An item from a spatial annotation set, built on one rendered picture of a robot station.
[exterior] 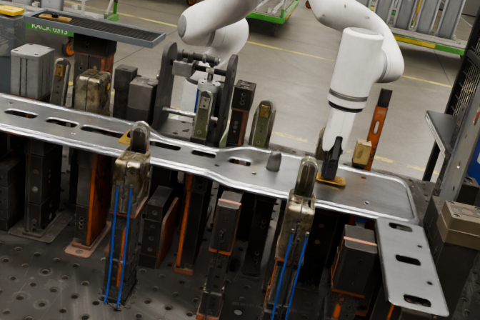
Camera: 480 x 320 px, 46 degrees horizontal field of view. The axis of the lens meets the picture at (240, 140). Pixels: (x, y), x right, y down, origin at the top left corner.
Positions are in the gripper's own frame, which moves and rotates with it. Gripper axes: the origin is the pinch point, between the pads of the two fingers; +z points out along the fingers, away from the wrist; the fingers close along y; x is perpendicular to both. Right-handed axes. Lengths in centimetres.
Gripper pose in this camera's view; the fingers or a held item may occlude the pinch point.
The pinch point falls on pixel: (329, 167)
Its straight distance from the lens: 129.9
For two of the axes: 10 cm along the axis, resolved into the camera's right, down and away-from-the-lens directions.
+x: 9.7, 2.1, -0.7
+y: -1.5, 3.6, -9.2
